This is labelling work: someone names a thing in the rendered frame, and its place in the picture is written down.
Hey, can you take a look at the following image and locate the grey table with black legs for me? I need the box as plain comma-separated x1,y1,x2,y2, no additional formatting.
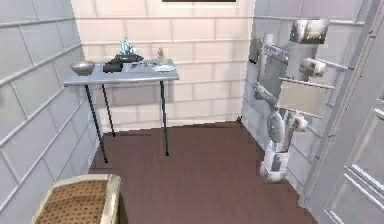
63,60,180,164

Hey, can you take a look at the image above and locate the blue crystal statue on black base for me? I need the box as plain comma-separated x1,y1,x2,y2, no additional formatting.
111,37,145,64

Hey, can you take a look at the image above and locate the black box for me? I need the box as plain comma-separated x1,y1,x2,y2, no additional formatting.
102,61,124,74

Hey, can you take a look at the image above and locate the small beige figurine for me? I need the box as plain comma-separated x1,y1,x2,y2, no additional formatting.
156,46,169,67

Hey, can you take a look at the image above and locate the white flat dish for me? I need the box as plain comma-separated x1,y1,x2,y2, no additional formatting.
152,65,176,73

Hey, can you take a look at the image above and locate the white room door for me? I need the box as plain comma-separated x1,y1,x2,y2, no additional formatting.
298,0,384,224

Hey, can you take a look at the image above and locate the grey metal bowl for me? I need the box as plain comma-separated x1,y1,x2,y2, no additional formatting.
70,60,96,77

